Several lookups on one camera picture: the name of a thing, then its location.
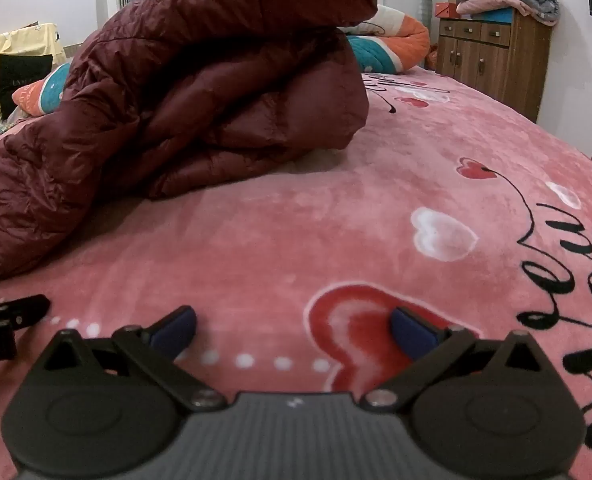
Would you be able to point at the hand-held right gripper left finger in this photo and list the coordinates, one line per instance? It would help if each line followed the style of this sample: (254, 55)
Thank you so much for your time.
(176, 332)

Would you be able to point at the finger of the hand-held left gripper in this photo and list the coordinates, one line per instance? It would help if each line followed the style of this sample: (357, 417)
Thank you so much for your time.
(16, 310)

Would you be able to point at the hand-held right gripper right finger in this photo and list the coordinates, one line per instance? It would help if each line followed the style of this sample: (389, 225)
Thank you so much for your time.
(415, 335)

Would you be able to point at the maroon down jacket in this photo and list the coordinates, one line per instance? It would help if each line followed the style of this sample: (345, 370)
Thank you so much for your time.
(201, 85)

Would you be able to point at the pink heart printed blanket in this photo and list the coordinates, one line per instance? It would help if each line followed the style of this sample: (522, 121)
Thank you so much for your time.
(326, 220)

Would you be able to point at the orange teal bolster pillow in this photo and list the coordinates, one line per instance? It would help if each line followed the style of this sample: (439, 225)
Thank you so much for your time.
(36, 92)
(390, 40)

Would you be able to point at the black pillow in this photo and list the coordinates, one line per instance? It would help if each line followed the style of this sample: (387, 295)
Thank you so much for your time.
(23, 80)

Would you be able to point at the wooden cabinet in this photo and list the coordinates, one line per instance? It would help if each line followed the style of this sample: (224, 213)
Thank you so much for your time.
(500, 70)

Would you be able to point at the red box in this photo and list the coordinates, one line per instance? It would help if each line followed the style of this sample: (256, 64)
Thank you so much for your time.
(445, 10)

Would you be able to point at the blue mat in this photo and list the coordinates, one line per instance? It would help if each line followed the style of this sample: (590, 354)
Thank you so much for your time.
(490, 15)

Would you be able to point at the pink folded blanket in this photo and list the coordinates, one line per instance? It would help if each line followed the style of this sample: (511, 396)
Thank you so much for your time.
(480, 6)

